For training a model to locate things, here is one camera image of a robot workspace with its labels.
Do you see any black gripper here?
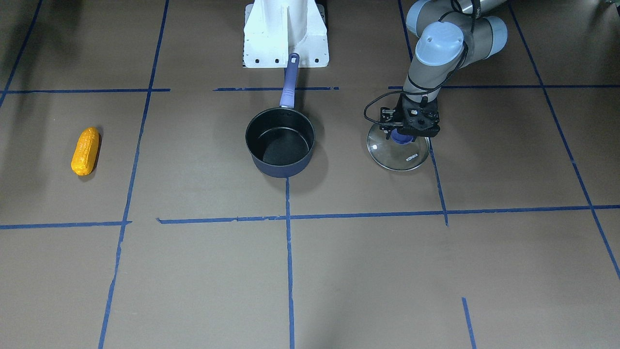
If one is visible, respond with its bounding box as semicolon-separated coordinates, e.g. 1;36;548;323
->
379;94;440;138

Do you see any glass pot lid blue knob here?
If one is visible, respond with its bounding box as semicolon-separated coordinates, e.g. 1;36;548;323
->
366;125;431;172

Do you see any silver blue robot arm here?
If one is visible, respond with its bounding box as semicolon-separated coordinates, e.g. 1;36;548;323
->
378;0;508;138

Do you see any yellow corn cob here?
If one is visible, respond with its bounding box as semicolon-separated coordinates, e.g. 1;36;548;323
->
71;127;100;176

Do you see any dark blue saucepan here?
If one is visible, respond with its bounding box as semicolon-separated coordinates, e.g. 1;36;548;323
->
245;52;316;177

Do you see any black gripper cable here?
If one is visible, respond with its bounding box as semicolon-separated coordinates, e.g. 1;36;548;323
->
364;0;482;126

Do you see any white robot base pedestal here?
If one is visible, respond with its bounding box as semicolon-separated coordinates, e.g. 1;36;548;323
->
242;0;330;69

